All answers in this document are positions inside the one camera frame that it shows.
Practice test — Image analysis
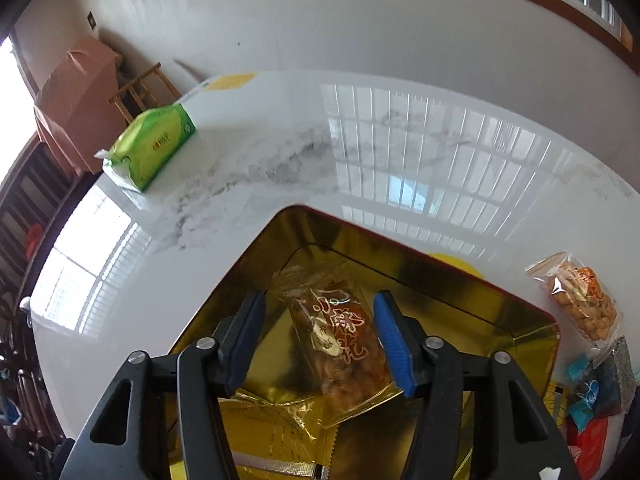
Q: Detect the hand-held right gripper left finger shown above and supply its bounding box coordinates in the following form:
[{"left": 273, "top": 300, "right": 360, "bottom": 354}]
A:
[{"left": 60, "top": 291, "right": 267, "bottom": 480}]

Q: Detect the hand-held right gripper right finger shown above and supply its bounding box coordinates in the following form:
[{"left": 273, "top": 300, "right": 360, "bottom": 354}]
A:
[{"left": 372, "top": 290, "right": 583, "bottom": 480}]

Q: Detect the clear packet of orange snacks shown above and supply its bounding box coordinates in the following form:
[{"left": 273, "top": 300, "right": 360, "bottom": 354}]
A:
[{"left": 267, "top": 260, "right": 406, "bottom": 428}]

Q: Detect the red tin box gold inside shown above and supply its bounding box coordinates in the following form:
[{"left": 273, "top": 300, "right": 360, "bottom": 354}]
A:
[{"left": 165, "top": 205, "right": 561, "bottom": 480}]

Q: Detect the red snack packet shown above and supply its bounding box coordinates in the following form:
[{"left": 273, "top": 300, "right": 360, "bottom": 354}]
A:
[{"left": 565, "top": 415, "right": 613, "bottom": 480}]

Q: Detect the clear packet of peanut snacks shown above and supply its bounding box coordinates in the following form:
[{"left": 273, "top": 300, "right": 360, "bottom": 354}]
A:
[{"left": 525, "top": 252, "right": 623, "bottom": 356}]

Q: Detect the gold foil packet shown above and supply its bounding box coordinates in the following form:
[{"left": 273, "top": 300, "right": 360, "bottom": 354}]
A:
[{"left": 220, "top": 387, "right": 341, "bottom": 480}]

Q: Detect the blue snack packet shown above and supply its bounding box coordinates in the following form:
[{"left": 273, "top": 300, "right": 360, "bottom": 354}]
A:
[{"left": 567, "top": 355, "right": 626, "bottom": 433}]

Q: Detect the green tissue pack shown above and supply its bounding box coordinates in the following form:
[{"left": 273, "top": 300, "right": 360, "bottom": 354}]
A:
[{"left": 95, "top": 104, "right": 197, "bottom": 193}]

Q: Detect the grey snack packet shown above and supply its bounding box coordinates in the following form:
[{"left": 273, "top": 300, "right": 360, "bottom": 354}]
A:
[{"left": 595, "top": 335, "right": 637, "bottom": 411}]

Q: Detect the dark wooden shelf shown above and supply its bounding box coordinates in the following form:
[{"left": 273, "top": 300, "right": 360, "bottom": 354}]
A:
[{"left": 0, "top": 130, "right": 96, "bottom": 461}]

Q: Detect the wooden chair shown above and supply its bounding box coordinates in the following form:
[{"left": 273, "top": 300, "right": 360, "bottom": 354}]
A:
[{"left": 108, "top": 62, "right": 182, "bottom": 126}]

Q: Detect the pink covered cabinet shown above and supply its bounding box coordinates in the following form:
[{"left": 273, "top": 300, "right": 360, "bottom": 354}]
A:
[{"left": 34, "top": 35, "right": 123, "bottom": 176}]

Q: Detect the wooden framed window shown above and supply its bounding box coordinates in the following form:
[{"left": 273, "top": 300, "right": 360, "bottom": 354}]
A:
[{"left": 246, "top": 0, "right": 633, "bottom": 68}]

